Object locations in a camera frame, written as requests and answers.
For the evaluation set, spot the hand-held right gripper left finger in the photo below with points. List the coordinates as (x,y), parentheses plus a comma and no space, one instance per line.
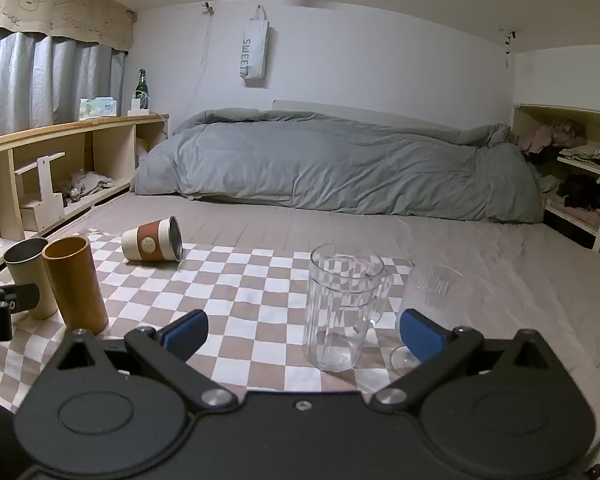
(185,334)

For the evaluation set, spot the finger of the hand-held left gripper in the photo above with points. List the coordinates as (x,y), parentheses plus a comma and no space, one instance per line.
(22,296)

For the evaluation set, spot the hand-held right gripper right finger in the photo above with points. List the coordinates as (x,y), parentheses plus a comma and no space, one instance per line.
(419,335)

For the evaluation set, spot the cream cup with steel lining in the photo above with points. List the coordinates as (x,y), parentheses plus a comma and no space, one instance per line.
(27,272)

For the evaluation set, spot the cream cup with brown sleeve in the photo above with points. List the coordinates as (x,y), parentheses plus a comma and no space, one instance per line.
(147,242)

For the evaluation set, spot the clear ribbed glass cup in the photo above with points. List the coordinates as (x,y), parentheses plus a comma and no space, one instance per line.
(437,290)

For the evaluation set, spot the golden brown cylinder cup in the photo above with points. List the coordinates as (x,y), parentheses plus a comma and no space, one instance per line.
(75,285)

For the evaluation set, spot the beige checkered cloth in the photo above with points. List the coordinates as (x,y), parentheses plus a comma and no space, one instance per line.
(235,287)

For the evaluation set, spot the clear glass mug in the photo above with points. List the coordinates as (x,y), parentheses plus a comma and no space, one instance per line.
(342,310)

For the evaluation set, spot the wooden stand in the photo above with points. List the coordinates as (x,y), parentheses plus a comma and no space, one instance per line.
(47,200)

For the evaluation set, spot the beige bed sheet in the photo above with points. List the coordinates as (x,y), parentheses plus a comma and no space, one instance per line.
(490,255)

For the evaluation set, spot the grey crumpled clothes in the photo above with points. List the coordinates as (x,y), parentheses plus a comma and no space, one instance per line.
(87,182)

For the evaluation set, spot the long wooden shelf unit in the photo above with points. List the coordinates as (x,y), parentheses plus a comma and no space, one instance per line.
(55,132)

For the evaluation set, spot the white pillow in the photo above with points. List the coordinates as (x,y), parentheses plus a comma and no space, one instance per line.
(142,150)

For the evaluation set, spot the grey duvet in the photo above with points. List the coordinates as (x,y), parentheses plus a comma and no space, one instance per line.
(330,165)

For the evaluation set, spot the tissue pack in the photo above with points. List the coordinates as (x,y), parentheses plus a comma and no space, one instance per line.
(99,107)

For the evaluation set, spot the grey curtain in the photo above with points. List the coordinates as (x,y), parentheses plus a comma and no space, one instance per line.
(25,85)

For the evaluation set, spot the black clothes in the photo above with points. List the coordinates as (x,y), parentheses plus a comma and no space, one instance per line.
(582,190)

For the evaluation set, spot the white power adapter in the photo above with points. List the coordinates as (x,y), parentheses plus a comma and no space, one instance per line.
(137,107)

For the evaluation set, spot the green glass bottle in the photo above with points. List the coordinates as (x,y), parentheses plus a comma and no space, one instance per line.
(141,91)

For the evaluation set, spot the pink clothes pile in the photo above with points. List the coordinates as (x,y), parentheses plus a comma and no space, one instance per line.
(550,136)

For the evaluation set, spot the beige folded clothes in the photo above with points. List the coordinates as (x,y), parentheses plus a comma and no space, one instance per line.
(587,152)

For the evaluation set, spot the white hanging bag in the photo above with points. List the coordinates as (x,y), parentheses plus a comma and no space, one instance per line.
(252,50)

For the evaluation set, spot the beige printed valance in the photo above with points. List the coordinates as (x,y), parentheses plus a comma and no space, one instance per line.
(55,5)

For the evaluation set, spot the wall hook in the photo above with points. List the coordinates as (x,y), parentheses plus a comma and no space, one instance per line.
(208,7)

